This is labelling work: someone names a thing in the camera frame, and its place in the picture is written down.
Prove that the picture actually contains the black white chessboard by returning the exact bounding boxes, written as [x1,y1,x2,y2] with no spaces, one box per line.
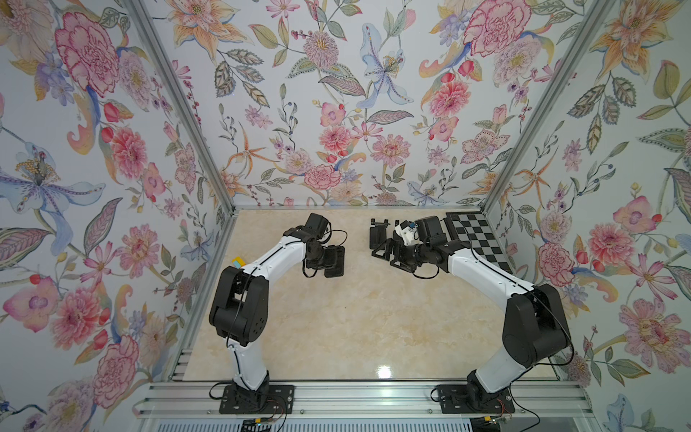
[444,212,513,274]

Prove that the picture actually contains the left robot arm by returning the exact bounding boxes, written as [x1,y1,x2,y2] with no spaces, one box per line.
[209,213,346,404]

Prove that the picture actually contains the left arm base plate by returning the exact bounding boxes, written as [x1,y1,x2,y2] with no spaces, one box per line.
[219,383,295,416]

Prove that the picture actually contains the yellow blue toy block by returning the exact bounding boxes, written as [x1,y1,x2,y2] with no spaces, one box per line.
[231,257,246,268]

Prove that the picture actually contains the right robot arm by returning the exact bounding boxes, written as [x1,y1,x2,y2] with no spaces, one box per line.
[389,216,572,406]

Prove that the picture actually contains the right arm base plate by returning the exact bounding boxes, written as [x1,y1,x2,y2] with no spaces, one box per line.
[430,384,516,416]

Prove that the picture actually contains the aluminium front rail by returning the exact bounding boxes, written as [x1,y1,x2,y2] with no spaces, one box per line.
[133,380,594,420]

